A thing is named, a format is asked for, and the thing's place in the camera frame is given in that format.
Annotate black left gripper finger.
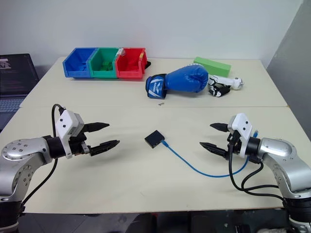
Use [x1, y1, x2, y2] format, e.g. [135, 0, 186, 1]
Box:
[84, 122, 110, 134]
[89, 139, 121, 157]

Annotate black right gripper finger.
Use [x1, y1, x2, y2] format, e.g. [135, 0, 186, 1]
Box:
[209, 122, 229, 133]
[199, 142, 230, 160]

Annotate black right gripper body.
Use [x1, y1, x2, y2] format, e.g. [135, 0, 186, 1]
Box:
[226, 130, 243, 156]

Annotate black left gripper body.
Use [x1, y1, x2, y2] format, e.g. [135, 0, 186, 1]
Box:
[66, 132, 92, 156]

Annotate small black box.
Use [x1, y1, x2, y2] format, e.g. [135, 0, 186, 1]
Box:
[144, 130, 166, 149]

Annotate blue boxing glove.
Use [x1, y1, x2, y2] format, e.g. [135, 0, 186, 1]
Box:
[145, 66, 209, 100]

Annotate green blocks in bin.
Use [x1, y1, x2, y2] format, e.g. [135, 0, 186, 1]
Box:
[100, 61, 115, 71]

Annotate green plastic storage bin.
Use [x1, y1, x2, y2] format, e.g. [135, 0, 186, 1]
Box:
[87, 48, 120, 80]

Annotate green foam block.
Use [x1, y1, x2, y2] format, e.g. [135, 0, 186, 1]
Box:
[193, 56, 232, 78]

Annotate blue plastic storage bin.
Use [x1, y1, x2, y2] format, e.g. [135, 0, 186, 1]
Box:
[62, 47, 97, 79]

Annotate red plastic storage bin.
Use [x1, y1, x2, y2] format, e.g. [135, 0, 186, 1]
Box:
[115, 47, 148, 81]

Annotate dark laptop computer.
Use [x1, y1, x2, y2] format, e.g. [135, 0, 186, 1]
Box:
[0, 53, 40, 133]

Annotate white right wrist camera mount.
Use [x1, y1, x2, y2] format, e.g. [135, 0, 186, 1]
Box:
[229, 113, 254, 156]

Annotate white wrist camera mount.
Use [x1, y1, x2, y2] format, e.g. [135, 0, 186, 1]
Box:
[229, 113, 254, 156]
[55, 110, 85, 160]

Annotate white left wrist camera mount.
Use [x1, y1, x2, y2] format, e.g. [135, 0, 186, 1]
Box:
[55, 110, 85, 160]

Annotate blue cable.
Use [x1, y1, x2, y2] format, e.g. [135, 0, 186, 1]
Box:
[162, 131, 259, 178]

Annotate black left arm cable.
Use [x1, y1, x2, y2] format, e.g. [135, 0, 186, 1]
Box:
[21, 103, 67, 207]

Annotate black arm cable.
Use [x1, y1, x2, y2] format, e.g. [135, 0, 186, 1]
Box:
[227, 142, 286, 203]
[21, 103, 67, 207]

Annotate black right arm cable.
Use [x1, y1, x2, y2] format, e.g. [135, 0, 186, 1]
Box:
[227, 142, 286, 203]

